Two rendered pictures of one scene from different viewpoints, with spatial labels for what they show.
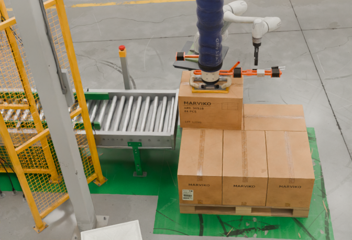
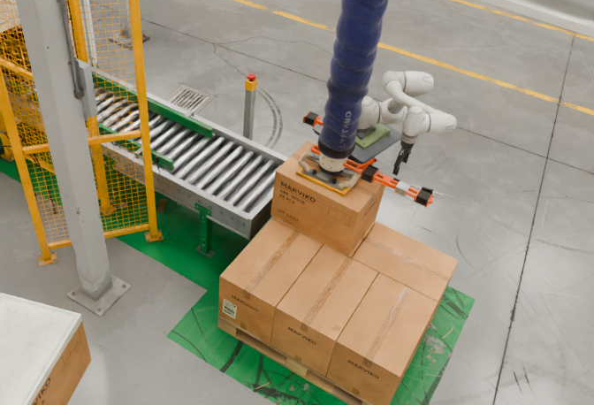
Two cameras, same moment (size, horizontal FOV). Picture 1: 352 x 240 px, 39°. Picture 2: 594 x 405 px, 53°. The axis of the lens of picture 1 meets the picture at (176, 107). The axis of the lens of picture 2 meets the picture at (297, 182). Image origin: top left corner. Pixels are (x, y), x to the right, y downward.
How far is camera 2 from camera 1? 143 cm
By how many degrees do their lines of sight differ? 13
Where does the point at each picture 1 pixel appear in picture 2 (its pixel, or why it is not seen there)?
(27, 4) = not seen: outside the picture
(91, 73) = (239, 99)
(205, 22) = (335, 80)
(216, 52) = (342, 131)
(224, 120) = (328, 233)
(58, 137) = (57, 153)
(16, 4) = not seen: outside the picture
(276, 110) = (416, 251)
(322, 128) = (487, 306)
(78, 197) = (79, 244)
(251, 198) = (308, 357)
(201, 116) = (300, 212)
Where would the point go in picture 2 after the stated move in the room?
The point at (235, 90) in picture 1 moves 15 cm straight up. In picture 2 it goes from (356, 197) to (361, 179)
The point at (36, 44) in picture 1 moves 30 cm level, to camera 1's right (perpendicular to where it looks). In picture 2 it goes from (31, 9) to (89, 28)
